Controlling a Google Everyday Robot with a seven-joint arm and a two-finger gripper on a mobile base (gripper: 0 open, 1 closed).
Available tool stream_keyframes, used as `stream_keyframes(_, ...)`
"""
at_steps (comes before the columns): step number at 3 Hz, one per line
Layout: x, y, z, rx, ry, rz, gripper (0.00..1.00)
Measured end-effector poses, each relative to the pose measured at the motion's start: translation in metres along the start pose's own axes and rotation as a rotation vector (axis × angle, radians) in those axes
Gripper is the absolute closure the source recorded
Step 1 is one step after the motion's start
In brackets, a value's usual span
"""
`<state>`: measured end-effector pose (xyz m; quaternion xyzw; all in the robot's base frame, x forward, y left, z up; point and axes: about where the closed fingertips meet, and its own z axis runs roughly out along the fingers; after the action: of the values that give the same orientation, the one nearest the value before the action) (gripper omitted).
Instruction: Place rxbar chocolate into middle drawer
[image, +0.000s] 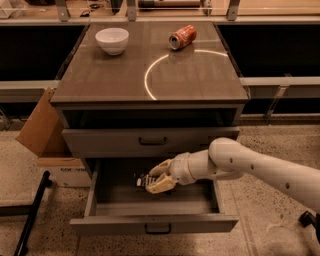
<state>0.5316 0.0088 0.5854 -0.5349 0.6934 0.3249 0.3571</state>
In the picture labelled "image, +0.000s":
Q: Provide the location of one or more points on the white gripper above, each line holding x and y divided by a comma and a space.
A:
180, 169

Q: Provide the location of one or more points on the dark rxbar chocolate bar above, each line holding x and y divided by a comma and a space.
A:
142, 180

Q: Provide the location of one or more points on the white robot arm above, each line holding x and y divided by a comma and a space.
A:
228, 159

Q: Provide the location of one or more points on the grey open middle drawer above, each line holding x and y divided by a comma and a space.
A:
117, 206

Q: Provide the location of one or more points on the grey top drawer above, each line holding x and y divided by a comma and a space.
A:
139, 142

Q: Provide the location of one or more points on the grey drawer cabinet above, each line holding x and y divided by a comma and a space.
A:
149, 85

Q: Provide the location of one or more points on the brown cardboard box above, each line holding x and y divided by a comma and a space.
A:
42, 135

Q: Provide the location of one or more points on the black metal stand leg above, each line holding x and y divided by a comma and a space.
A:
30, 211

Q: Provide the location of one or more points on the orange soda can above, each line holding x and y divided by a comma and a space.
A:
182, 37

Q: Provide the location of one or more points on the white ceramic bowl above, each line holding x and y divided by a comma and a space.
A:
113, 41

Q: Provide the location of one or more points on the black chair caster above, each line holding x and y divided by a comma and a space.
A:
308, 218

